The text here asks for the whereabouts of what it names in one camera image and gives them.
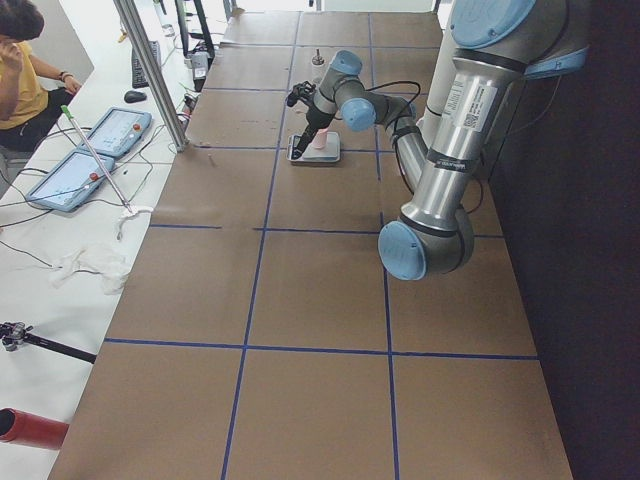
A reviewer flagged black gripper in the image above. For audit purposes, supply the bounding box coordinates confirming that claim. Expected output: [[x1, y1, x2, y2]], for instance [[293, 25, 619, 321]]
[[296, 103, 334, 155]]

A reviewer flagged pink plastic cup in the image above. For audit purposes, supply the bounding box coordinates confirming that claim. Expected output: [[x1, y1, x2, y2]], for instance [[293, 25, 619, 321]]
[[311, 128, 328, 150]]

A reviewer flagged clear glass sauce bottle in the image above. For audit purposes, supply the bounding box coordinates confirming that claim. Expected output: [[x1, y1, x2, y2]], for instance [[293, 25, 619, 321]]
[[311, 48, 325, 85]]

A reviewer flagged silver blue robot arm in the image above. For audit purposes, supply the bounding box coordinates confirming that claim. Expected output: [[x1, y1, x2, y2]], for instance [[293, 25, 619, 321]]
[[287, 0, 591, 280]]

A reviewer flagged silver digital kitchen scale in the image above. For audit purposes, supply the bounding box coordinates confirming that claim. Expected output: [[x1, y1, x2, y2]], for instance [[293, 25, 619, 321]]
[[286, 132, 340, 164]]

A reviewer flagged black keyboard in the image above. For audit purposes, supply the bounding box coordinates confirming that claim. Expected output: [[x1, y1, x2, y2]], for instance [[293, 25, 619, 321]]
[[131, 40, 162, 89]]

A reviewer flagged black computer mouse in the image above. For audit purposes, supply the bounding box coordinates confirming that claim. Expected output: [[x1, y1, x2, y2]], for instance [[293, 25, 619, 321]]
[[123, 90, 147, 104]]

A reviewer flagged upper blue teach pendant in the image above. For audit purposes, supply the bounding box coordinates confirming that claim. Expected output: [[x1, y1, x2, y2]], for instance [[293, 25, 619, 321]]
[[87, 107, 153, 159]]

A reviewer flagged blue teach pendant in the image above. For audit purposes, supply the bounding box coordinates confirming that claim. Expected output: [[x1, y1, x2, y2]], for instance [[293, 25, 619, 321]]
[[87, 107, 153, 159], [25, 149, 104, 213]]

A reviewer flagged white crumpled cloth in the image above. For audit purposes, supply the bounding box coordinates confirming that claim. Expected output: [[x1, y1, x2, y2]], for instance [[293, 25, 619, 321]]
[[50, 243, 131, 295]]

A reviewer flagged thin metal rod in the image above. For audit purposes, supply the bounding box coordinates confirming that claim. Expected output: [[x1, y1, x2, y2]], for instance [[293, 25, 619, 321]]
[[61, 105, 136, 218]]

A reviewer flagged lower blue teach pendant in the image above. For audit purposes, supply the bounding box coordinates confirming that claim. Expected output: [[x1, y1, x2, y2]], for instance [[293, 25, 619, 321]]
[[25, 149, 104, 213]]

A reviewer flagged person in yellow shirt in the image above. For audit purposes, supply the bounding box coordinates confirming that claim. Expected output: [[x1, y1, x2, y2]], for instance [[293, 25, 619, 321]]
[[1, 1, 82, 153]]

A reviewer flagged black tripod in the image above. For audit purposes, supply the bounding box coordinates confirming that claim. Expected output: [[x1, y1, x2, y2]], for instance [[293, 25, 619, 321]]
[[1, 322, 97, 364]]

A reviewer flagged red cylinder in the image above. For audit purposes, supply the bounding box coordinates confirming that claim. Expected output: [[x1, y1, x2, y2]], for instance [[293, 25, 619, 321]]
[[1, 408, 69, 450]]

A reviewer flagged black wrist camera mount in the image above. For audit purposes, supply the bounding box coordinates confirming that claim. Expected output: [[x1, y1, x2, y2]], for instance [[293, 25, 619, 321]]
[[286, 81, 317, 110]]

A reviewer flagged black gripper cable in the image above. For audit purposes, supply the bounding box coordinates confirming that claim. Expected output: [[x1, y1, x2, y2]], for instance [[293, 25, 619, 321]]
[[360, 81, 422, 132]]

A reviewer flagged aluminium frame post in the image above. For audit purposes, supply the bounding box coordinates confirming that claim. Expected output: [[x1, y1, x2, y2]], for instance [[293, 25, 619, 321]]
[[114, 0, 188, 152]]

